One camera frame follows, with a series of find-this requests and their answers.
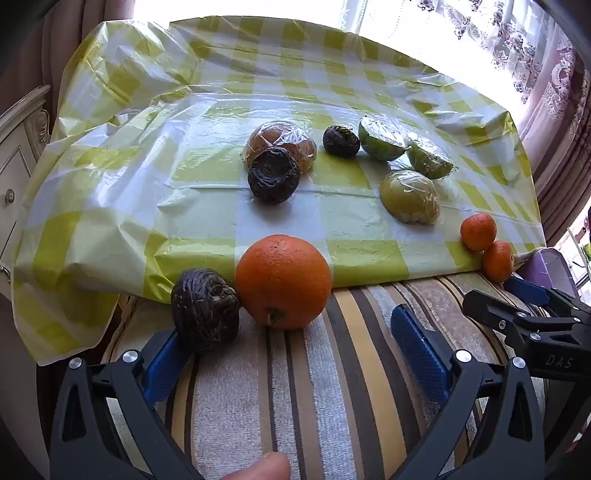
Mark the large orange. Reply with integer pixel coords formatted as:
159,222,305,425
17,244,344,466
235,234,333,330

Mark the wrapped brown fruit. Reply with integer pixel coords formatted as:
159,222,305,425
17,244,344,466
243,121,318,175

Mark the small tangerine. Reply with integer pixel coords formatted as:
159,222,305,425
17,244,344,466
460,213,498,252
481,240,515,283

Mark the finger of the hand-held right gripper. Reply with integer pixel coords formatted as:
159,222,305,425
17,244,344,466
502,276,591,320
463,289,591,352

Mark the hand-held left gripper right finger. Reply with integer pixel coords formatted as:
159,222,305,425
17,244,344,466
390,304,548,480

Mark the green fruit half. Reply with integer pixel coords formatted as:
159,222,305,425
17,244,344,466
406,134,456,181
358,115,411,162

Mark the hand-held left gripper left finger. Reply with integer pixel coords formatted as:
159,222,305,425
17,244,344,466
48,330,204,480

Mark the purple cardboard box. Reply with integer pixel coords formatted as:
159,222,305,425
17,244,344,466
519,247,579,297

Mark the yellow checked plastic tablecloth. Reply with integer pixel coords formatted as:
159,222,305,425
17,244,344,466
11,16,548,368

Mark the white carved cabinet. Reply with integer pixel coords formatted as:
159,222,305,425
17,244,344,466
0,84,51,296

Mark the white lace curtain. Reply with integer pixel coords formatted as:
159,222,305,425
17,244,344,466
339,0,561,104

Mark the person's left hand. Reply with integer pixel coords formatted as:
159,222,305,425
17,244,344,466
217,452,292,480

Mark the pink patterned curtain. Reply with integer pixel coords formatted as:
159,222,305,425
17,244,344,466
508,28,591,264
0,0,155,153

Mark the dark wrinkled passion fruit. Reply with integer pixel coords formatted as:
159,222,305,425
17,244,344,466
247,148,302,205
171,269,242,355
322,126,361,159

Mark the wrapped whole green fruit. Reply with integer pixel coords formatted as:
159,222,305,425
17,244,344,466
379,170,441,226

